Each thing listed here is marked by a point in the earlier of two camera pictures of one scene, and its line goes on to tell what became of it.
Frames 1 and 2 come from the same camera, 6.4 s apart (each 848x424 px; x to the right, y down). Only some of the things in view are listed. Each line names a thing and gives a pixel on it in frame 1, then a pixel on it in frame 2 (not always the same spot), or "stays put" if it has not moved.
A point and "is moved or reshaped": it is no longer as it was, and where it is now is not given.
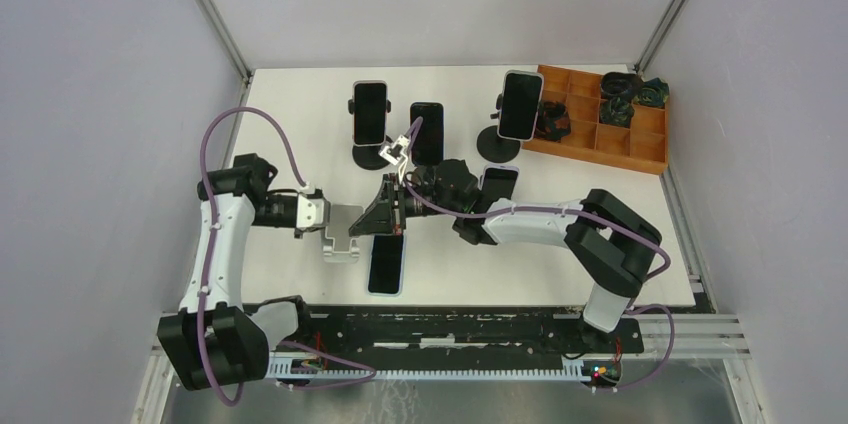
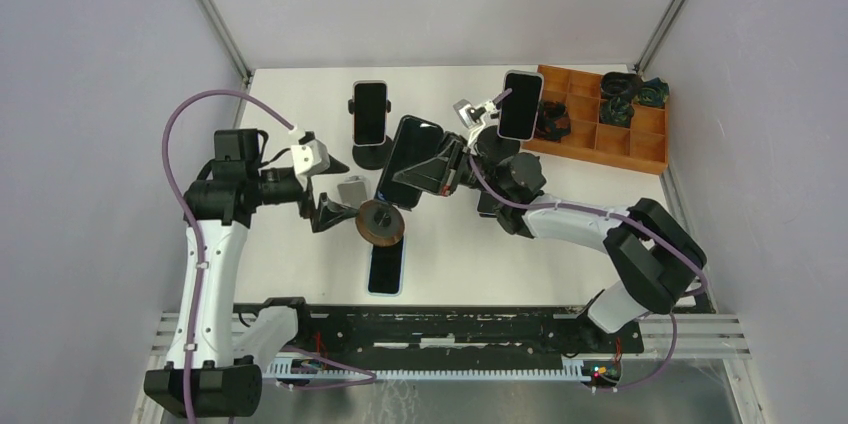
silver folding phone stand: x=340 y=246 → x=352 y=192
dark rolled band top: x=621 y=84 stays put
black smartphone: x=428 y=145 is moved or reshaped
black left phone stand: x=367 y=157 stays put
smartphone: x=519 y=104 stays put
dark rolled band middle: x=616 y=111 stays put
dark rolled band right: x=654 y=93 stays put
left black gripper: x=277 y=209 → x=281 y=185
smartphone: x=370 y=123 stays put
